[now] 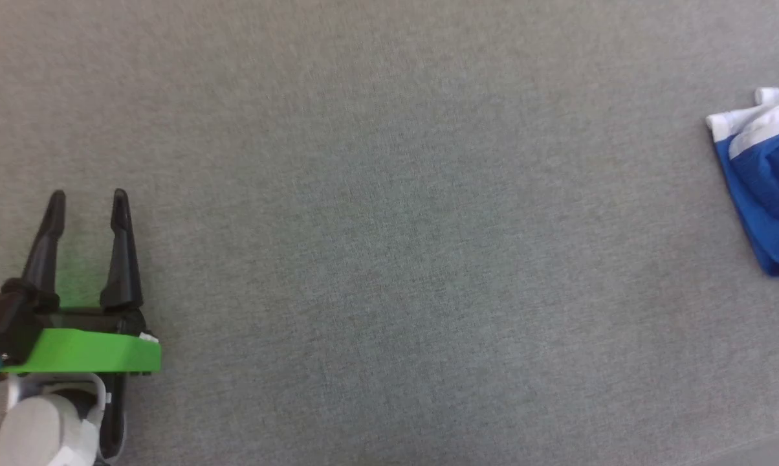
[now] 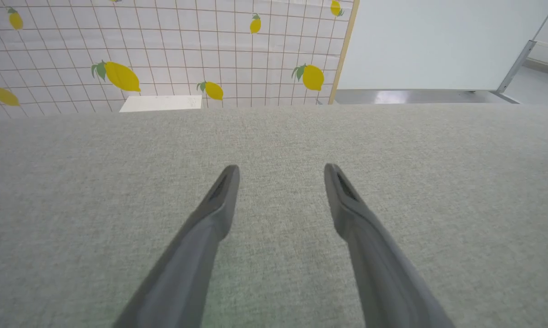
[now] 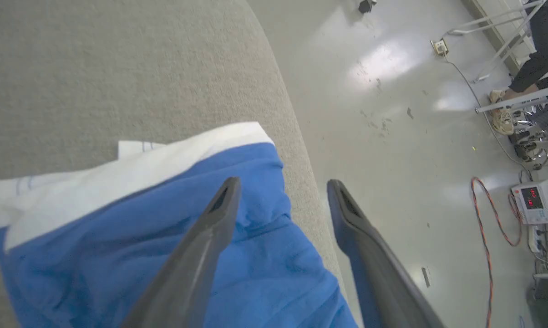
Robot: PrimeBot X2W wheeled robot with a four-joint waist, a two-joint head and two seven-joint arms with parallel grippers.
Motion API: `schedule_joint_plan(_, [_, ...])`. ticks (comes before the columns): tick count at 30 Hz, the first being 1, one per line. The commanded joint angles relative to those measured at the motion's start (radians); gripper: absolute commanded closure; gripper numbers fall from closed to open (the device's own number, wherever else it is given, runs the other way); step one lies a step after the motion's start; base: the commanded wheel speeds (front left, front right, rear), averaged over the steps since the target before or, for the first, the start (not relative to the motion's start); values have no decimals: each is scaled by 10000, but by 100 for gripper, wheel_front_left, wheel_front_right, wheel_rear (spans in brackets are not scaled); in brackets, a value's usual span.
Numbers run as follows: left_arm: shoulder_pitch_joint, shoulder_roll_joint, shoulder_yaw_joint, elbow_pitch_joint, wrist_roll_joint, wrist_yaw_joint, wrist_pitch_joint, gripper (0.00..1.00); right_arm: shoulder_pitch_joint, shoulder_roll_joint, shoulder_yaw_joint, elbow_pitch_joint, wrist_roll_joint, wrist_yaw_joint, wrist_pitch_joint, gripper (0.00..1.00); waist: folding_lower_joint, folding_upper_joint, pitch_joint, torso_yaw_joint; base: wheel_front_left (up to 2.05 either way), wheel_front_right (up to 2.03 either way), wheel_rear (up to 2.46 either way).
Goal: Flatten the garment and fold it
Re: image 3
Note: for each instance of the blue and white garment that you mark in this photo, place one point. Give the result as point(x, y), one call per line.
point(96, 255)

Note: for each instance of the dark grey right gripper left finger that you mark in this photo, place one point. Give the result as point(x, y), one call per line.
point(196, 264)

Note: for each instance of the chrome chair base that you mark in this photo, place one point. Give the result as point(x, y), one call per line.
point(531, 143)

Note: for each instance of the grey fabric sofa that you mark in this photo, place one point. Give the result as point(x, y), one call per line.
point(119, 68)

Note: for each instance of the white power strip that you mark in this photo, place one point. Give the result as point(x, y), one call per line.
point(535, 239)

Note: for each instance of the power supply with red display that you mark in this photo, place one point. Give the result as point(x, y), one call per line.
point(535, 202)

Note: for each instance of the small black floor object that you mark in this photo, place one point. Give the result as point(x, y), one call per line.
point(366, 5)

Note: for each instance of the beige sneaker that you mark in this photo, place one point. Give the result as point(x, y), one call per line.
point(501, 116)

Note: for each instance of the floor power outlet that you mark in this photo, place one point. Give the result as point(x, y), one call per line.
point(439, 47)

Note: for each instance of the white metal bar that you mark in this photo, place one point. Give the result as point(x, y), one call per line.
point(520, 99)

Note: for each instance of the white metal frame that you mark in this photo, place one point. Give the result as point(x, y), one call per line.
point(492, 16)

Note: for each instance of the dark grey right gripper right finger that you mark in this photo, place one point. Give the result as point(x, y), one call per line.
point(374, 269)

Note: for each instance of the person in black trousers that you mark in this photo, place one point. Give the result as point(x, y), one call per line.
point(540, 59)

